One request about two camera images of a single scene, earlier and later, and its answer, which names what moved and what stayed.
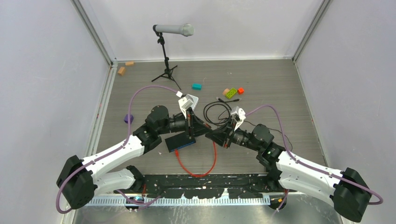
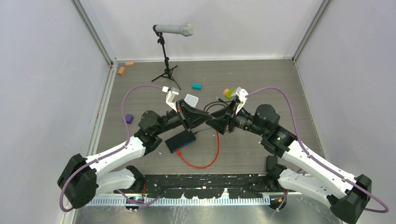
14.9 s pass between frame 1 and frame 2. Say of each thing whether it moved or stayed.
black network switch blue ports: stayed
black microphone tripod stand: stayed
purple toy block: stayed
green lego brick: stayed
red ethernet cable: moved
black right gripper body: moved
